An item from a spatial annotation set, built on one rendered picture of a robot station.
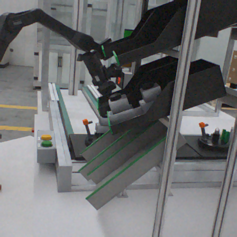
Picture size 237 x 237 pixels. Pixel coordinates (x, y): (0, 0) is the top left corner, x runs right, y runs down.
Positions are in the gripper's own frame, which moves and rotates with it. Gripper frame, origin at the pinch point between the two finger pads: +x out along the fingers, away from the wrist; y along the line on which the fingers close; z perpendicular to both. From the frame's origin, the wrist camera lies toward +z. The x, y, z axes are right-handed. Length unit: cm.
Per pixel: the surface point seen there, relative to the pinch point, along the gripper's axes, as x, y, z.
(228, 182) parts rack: 18, -53, 13
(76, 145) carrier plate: 11.4, -0.9, -20.1
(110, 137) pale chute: 6.0, -21.6, -7.6
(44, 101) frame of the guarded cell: 10, 82, -31
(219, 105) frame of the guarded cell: 71, 82, 74
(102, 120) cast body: 6.9, -2.2, -6.8
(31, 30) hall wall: -3, 809, -44
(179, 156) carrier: 31.5, -11.9, 12.9
